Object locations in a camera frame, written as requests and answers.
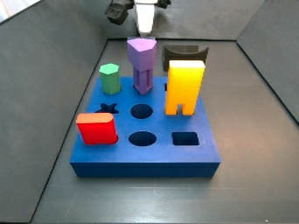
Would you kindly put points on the purple pentagon block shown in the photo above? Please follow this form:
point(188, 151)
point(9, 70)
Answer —
point(141, 55)

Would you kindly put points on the blue shape sorter base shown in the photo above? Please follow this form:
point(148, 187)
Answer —
point(157, 145)

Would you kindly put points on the black curved fixture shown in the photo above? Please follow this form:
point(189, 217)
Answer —
point(181, 52)

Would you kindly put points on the red rounded block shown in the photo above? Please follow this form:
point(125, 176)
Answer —
point(97, 128)

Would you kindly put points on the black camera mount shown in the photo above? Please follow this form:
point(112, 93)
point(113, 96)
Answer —
point(117, 10)

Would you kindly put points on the yellow arch block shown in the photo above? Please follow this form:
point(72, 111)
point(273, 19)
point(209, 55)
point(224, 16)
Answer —
point(182, 86)

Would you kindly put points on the green hexagon block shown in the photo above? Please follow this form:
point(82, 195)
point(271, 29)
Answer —
point(109, 78)

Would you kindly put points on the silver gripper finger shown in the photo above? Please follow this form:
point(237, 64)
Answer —
point(144, 10)

